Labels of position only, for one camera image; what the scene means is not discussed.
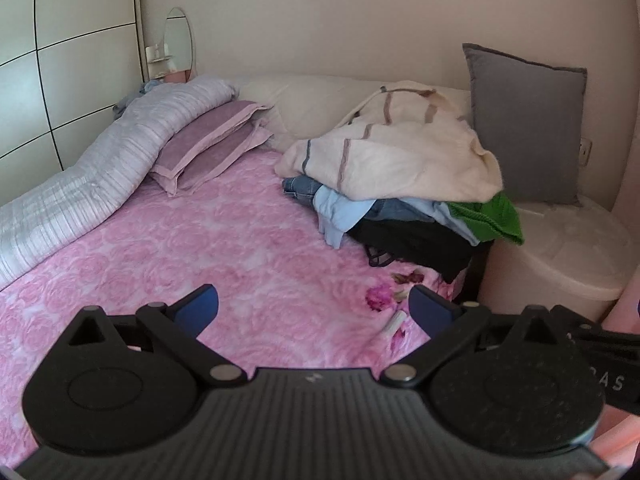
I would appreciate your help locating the white wardrobe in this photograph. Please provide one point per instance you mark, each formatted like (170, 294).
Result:
(75, 35)

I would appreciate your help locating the oval wall mirror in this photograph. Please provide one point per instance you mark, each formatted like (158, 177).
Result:
(178, 40)

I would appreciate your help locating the small white wall shelf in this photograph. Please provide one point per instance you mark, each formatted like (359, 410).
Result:
(157, 55)

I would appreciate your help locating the wall socket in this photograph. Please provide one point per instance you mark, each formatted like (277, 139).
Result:
(585, 150)

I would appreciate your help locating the grey cushion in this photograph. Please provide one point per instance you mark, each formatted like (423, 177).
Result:
(525, 125)

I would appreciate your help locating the light blue shirt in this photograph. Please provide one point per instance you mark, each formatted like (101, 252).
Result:
(340, 215)

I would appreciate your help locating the lilac striped duvet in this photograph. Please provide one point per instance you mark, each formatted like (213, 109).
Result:
(100, 165)

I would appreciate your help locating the cream striped sweater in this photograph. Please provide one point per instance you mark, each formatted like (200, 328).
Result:
(400, 155)

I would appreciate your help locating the small white tube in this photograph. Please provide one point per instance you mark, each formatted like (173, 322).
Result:
(394, 322)

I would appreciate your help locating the cream long pillow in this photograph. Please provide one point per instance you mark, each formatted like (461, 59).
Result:
(300, 100)

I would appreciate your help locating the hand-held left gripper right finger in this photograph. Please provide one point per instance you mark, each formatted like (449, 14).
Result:
(430, 310)

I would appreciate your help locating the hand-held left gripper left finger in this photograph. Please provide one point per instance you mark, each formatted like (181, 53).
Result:
(200, 305)

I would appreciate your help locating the pink floral blanket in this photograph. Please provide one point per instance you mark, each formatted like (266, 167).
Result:
(225, 240)

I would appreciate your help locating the green knitted garment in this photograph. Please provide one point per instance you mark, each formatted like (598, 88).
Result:
(490, 220)

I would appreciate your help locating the purple pillow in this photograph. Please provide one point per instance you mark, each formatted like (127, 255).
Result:
(210, 165)
(220, 120)

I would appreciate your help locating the white plastic container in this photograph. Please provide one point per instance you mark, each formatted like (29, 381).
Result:
(550, 260)

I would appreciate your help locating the black garment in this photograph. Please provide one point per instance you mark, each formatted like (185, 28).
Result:
(425, 245)

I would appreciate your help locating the blue jeans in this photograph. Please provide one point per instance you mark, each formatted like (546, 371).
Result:
(300, 187)

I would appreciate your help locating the blue grey cloth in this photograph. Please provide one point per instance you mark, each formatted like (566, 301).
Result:
(145, 87)

